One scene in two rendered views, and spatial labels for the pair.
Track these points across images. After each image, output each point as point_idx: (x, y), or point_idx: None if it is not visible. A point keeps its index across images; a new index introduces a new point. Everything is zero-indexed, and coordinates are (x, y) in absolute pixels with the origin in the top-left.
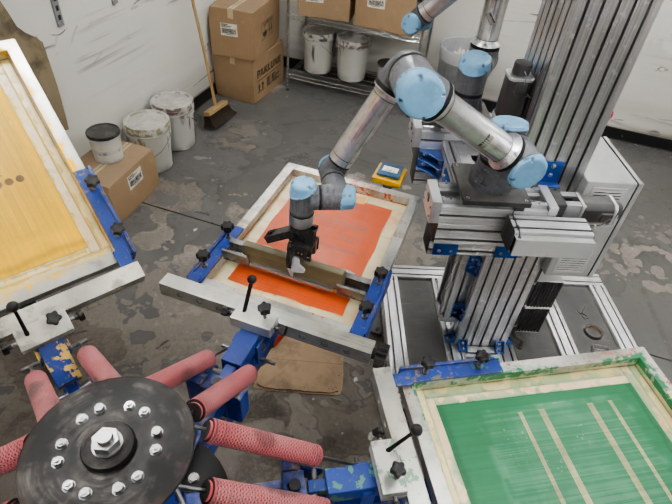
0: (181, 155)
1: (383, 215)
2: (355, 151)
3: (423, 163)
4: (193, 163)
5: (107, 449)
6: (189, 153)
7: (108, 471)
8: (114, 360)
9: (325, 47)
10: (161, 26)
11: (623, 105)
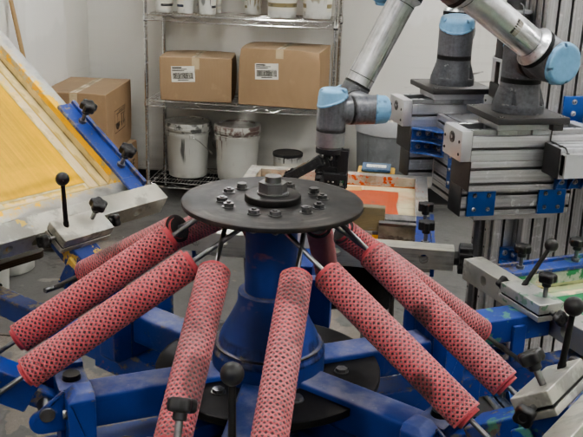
0: (19, 279)
1: (390, 195)
2: (377, 65)
3: (418, 145)
4: (41, 286)
5: (282, 185)
6: (30, 277)
7: (286, 206)
8: None
9: (199, 140)
10: None
11: None
